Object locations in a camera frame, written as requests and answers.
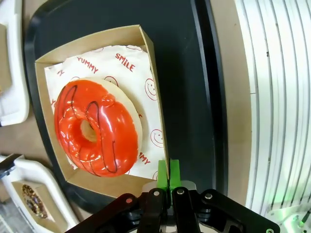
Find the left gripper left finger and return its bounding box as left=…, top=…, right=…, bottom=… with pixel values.
left=65, top=159, right=171, bottom=233

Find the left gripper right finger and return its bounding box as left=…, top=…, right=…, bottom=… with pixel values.
left=169, top=159, right=281, bottom=233

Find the red glazed donut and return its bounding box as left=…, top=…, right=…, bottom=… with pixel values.
left=53, top=77, right=143, bottom=178

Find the red donut printed paper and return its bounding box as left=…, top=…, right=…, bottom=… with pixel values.
left=44, top=44, right=168, bottom=182

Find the red donut cardboard box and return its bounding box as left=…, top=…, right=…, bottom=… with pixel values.
left=35, top=24, right=171, bottom=198

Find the chocolate nut donut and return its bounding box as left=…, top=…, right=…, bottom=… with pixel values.
left=21, top=183, right=49, bottom=219

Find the nut donut cardboard box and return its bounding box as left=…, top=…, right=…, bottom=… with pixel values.
left=11, top=180, right=69, bottom=233

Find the black plastic serving tray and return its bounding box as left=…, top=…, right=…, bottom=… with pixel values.
left=23, top=0, right=229, bottom=214

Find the small white display base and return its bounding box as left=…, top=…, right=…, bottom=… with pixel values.
left=0, top=155, right=81, bottom=233

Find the white ribbed panel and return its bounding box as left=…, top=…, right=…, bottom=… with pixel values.
left=234, top=0, right=311, bottom=212

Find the large white display base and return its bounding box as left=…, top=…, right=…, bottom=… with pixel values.
left=0, top=0, right=30, bottom=127

